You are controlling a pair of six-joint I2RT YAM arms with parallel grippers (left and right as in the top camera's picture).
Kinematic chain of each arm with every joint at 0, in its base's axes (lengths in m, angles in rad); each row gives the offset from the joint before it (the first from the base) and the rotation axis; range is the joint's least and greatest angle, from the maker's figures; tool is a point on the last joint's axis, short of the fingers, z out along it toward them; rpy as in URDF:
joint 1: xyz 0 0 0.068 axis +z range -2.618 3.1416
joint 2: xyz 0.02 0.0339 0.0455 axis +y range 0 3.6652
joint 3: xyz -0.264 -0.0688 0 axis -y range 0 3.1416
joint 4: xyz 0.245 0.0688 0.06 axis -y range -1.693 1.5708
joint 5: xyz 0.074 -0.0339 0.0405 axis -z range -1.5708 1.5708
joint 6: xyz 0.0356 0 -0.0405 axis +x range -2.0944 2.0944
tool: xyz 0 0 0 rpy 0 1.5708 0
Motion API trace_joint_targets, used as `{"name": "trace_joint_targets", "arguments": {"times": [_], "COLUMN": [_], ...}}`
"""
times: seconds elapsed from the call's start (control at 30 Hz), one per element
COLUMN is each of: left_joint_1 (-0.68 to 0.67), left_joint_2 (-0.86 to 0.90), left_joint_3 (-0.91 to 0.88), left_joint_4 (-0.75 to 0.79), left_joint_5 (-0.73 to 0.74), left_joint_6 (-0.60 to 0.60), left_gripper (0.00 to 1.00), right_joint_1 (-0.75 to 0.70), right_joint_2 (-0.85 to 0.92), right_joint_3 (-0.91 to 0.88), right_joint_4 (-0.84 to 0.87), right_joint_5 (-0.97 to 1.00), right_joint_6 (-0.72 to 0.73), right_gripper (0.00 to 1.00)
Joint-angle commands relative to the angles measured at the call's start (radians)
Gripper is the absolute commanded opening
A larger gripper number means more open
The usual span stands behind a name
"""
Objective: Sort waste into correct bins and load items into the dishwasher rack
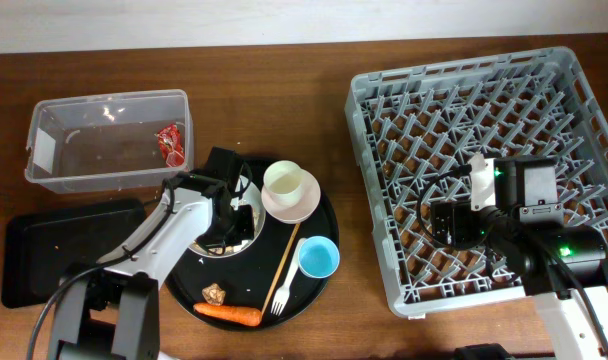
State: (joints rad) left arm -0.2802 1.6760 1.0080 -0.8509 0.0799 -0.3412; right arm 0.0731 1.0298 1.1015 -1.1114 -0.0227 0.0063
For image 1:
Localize wooden chopstick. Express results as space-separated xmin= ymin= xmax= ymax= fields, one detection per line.
xmin=261 ymin=223 xmax=301 ymax=316

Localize cream white cup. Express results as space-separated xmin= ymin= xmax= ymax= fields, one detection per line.
xmin=263 ymin=160 xmax=303 ymax=207

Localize pink bowl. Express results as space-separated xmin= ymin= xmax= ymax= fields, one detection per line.
xmin=261 ymin=170 xmax=321 ymax=224

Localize white plastic fork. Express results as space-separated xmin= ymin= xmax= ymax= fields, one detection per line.
xmin=271 ymin=238 xmax=307 ymax=316

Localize blue plastic cup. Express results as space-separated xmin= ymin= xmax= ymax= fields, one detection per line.
xmin=297 ymin=236 xmax=340 ymax=279

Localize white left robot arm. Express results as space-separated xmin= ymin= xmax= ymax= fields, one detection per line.
xmin=43 ymin=167 xmax=254 ymax=359

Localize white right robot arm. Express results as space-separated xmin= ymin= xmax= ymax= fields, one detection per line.
xmin=420 ymin=153 xmax=608 ymax=359

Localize grey plastic dishwasher rack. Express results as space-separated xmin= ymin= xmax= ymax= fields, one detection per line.
xmin=345 ymin=47 xmax=608 ymax=319

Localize clear plastic waste bin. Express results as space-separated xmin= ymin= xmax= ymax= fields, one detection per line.
xmin=24 ymin=89 xmax=194 ymax=194

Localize grey bowl with food scraps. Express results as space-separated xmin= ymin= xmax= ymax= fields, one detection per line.
xmin=187 ymin=179 xmax=267 ymax=259

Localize round black tray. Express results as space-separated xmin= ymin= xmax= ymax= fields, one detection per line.
xmin=165 ymin=156 xmax=339 ymax=331

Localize brown walnut shell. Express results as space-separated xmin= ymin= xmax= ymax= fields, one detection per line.
xmin=202 ymin=283 xmax=226 ymax=306

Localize orange carrot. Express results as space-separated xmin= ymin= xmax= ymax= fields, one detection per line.
xmin=193 ymin=303 xmax=262 ymax=327

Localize red snack wrapper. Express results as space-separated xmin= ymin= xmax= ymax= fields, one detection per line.
xmin=155 ymin=124 xmax=185 ymax=167

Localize black rectangular tray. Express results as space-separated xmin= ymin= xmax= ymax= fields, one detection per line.
xmin=1 ymin=199 xmax=147 ymax=309

